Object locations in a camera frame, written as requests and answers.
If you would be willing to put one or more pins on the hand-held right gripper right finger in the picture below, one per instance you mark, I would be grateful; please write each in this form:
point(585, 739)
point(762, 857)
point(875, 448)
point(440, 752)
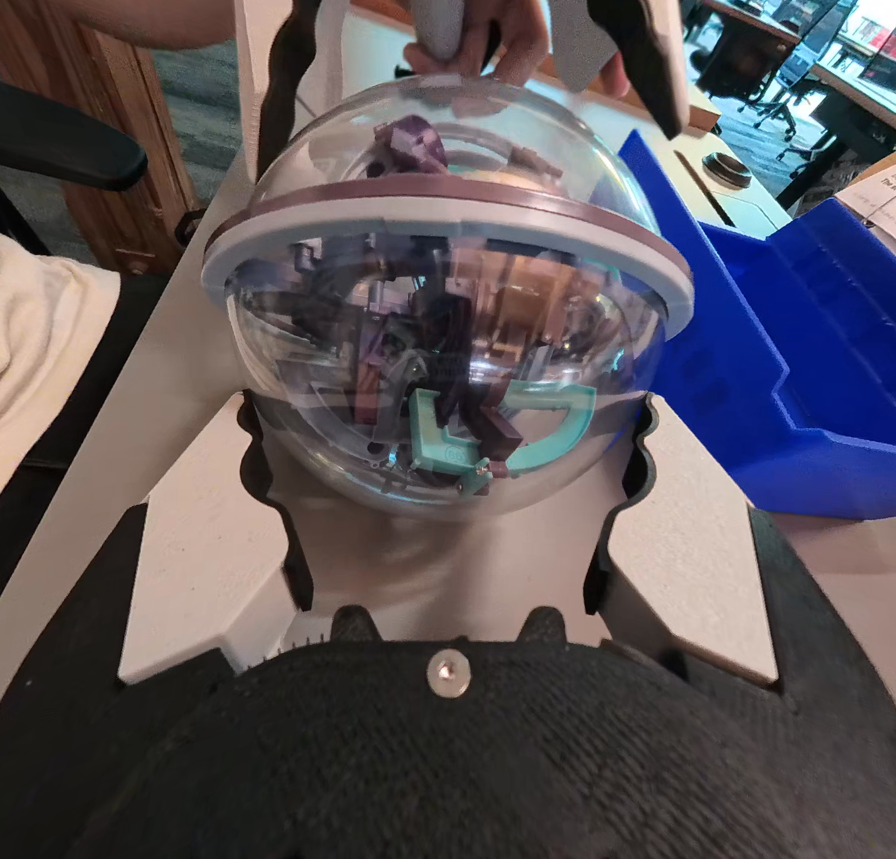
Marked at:
point(693, 572)

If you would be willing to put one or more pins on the black round desk grommet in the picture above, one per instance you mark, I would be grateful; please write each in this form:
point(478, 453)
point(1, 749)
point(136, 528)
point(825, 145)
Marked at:
point(728, 169)

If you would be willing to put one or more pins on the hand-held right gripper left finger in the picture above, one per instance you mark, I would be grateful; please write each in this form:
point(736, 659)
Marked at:
point(203, 572)

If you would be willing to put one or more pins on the black chair armrest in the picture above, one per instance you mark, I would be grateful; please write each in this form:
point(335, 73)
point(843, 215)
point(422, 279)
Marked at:
point(63, 145)

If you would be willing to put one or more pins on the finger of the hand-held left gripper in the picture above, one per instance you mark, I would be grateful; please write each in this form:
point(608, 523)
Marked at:
point(273, 61)
point(651, 40)

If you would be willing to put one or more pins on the black office chair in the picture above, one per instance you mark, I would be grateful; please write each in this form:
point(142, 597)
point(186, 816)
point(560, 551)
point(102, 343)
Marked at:
point(805, 47)

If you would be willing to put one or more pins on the printed instruction sheet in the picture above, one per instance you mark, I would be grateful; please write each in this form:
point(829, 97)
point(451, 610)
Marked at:
point(875, 194)

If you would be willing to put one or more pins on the black water bottle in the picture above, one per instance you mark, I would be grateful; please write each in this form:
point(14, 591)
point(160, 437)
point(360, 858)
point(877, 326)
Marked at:
point(185, 225)

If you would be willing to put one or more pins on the person's left hand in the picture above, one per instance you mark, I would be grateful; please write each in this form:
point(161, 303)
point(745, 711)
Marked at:
point(504, 26)

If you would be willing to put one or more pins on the blue plastic bin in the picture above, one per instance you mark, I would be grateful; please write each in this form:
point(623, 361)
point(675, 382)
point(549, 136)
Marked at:
point(784, 369)

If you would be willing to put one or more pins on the clear plastic maze ball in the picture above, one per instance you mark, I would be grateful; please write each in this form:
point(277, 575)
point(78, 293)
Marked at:
point(448, 299)

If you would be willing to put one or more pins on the person's pale clothing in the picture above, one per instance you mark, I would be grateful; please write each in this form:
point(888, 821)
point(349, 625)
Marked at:
point(42, 341)

